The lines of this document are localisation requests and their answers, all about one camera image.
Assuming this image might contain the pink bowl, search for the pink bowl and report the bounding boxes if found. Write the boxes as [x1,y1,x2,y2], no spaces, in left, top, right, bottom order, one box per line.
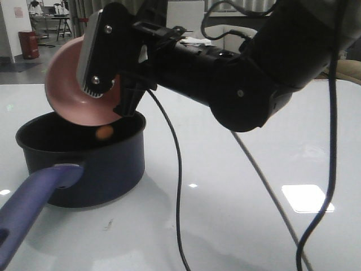
[45,37,121,126]

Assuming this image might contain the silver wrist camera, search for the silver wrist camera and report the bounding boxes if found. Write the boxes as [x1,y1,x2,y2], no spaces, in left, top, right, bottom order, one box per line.
[76,9,103,98]

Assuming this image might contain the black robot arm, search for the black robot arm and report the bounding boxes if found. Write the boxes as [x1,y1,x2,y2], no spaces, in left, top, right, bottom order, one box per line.
[77,1,360,132]

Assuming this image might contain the beige sofa cushion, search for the beige sofa cushion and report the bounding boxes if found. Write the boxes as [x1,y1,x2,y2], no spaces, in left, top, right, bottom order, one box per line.
[336,59,361,85]

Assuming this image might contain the red bin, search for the red bin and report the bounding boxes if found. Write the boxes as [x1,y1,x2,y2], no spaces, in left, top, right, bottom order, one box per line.
[18,30,39,59]

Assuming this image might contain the dark blue saucepan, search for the dark blue saucepan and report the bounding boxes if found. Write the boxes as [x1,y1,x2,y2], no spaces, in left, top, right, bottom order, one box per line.
[1,112,146,270]

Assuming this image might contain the black cable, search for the black cable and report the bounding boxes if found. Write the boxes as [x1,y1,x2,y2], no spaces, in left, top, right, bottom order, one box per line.
[146,87,191,271]

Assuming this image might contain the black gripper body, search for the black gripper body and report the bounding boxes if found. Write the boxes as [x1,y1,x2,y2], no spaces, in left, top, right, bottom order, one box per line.
[90,2,156,116]

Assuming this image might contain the orange ham slices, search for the orange ham slices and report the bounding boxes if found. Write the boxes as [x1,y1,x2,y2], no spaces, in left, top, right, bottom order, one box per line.
[95,125,114,141]

